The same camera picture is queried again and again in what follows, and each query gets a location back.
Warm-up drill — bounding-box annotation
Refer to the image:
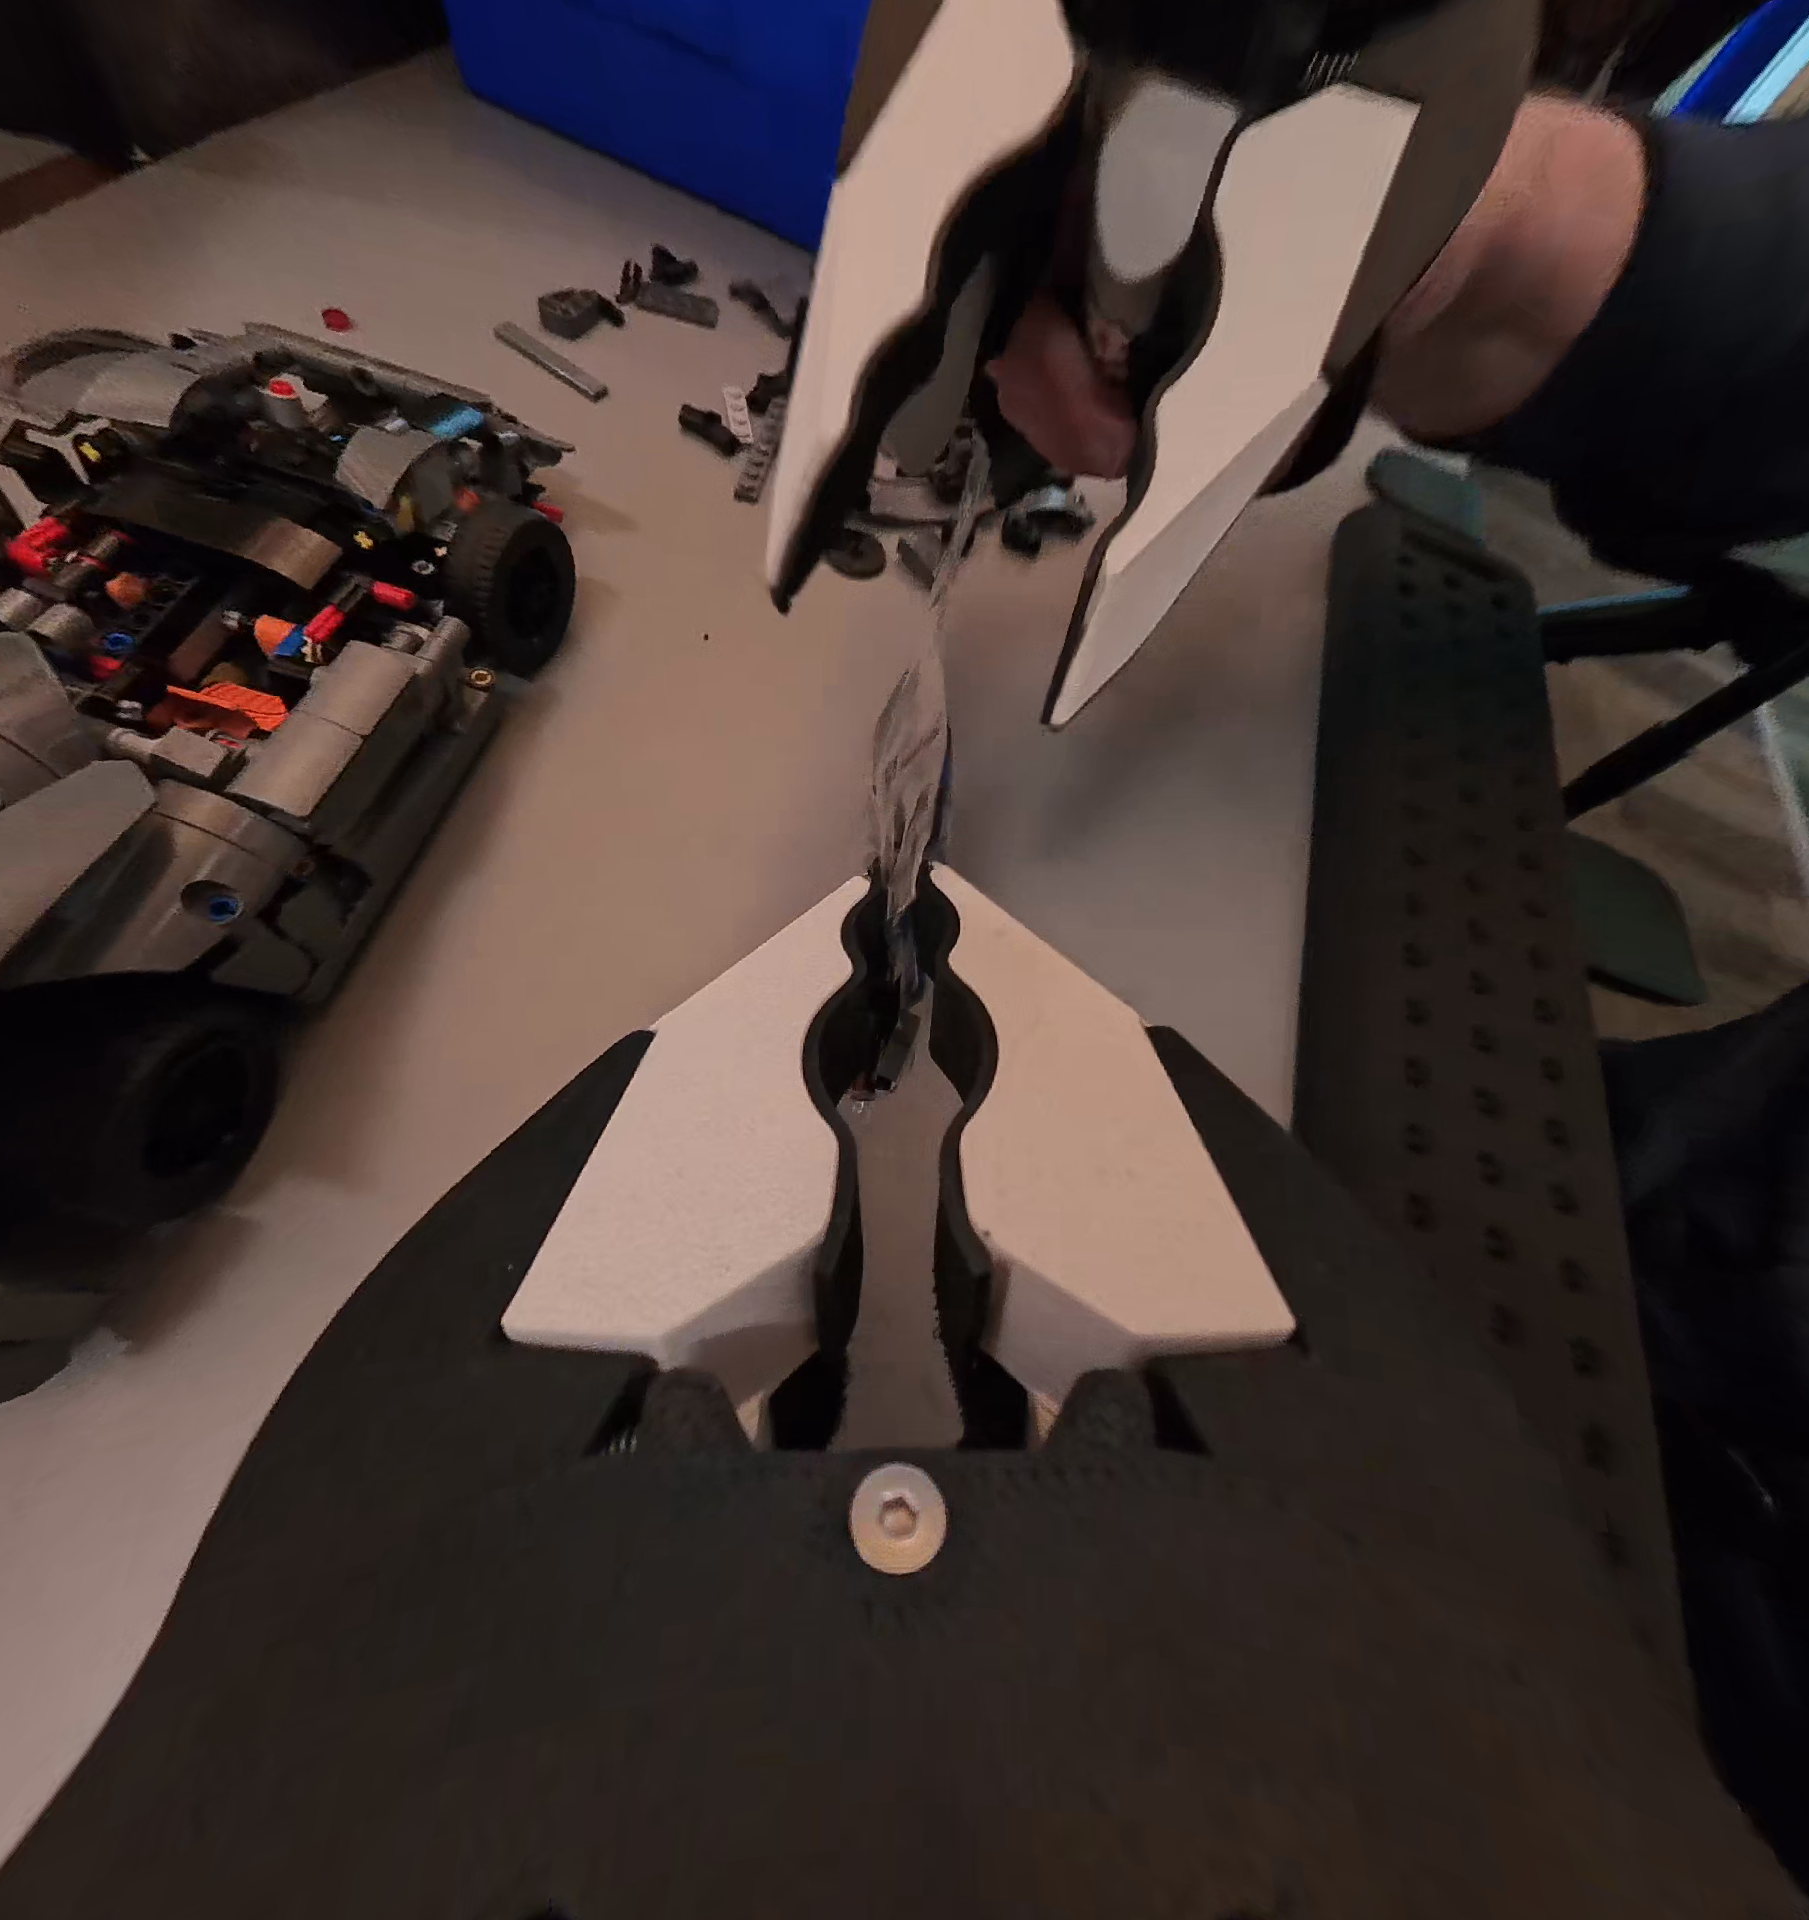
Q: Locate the black perforated table edge strip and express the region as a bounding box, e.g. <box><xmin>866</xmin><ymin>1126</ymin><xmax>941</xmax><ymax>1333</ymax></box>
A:
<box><xmin>1289</xmin><ymin>501</ymin><xmax>1708</xmax><ymax>1742</ymax></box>

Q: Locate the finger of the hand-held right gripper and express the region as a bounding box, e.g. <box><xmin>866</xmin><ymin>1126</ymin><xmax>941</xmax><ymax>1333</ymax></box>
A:
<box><xmin>766</xmin><ymin>0</ymin><xmax>1087</xmax><ymax>613</ymax></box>
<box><xmin>1042</xmin><ymin>72</ymin><xmax>1421</xmax><ymax>732</ymax></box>

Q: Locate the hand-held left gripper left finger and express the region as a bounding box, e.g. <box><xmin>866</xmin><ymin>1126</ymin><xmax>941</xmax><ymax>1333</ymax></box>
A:
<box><xmin>500</xmin><ymin>874</ymin><xmax>881</xmax><ymax>1445</ymax></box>

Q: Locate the blue storage bin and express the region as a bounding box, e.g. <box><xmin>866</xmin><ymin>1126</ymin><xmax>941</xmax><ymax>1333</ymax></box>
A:
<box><xmin>437</xmin><ymin>0</ymin><xmax>877</xmax><ymax>249</ymax></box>

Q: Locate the grey lego car model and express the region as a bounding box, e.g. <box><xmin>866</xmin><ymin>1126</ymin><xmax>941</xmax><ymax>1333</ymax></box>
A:
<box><xmin>0</xmin><ymin>322</ymin><xmax>582</xmax><ymax>1254</ymax></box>

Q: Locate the person's right hand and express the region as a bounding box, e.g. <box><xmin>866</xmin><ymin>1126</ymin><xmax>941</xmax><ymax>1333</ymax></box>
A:
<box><xmin>1367</xmin><ymin>99</ymin><xmax>1658</xmax><ymax>440</ymax></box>

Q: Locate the black chair base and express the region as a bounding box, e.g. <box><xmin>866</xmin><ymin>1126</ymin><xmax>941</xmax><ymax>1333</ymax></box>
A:
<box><xmin>1365</xmin><ymin>446</ymin><xmax>1809</xmax><ymax>1010</ymax></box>

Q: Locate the person's right forearm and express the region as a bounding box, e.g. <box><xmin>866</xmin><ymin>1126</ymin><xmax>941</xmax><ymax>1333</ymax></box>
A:
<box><xmin>1444</xmin><ymin>105</ymin><xmax>1809</xmax><ymax>577</ymax></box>

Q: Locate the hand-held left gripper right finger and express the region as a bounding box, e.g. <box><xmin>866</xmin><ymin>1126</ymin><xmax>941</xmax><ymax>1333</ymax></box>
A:
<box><xmin>920</xmin><ymin>865</ymin><xmax>1295</xmax><ymax>1445</ymax></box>

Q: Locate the person's navy shirt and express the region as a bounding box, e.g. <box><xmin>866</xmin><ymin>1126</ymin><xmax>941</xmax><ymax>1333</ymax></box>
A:
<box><xmin>1595</xmin><ymin>946</ymin><xmax>1809</xmax><ymax>1920</ymax></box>

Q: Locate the pile of grey lego plates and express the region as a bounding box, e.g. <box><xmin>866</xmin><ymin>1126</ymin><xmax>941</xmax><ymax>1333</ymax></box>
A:
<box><xmin>491</xmin><ymin>238</ymin><xmax>1099</xmax><ymax>589</ymax></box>

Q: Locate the clear bag of lego parts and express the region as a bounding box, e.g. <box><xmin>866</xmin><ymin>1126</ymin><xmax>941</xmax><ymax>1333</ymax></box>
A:
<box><xmin>839</xmin><ymin>434</ymin><xmax>1003</xmax><ymax>1119</ymax></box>

